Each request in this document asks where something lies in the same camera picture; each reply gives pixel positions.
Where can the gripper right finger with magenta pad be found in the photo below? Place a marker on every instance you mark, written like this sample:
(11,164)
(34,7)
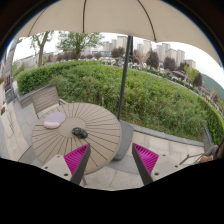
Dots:
(152,166)

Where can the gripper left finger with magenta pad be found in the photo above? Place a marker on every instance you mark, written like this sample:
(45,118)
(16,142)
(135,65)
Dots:
(71,167)

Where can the black computer mouse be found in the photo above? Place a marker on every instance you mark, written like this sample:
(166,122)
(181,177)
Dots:
(80,133)

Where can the lilac oval mouse pad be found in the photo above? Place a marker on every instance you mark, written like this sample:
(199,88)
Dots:
(54,120)

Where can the round beige slatted table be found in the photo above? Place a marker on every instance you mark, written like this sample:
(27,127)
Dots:
(84,124)

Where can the grey umbrella base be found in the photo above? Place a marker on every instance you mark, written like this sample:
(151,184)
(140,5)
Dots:
(126,139)

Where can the wooden chair at right edge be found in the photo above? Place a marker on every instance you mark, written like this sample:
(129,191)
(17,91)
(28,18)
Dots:
(215,152)

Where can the green hedge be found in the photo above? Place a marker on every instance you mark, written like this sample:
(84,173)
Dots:
(149,101)

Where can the beige slatted outdoor chair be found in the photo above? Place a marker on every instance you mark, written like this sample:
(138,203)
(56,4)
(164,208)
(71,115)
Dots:
(45,98)

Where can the dark umbrella pole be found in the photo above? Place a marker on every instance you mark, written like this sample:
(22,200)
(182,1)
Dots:
(128,55)

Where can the beige patio umbrella canopy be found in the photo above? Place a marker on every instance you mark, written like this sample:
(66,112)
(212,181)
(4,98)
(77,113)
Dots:
(155,20)

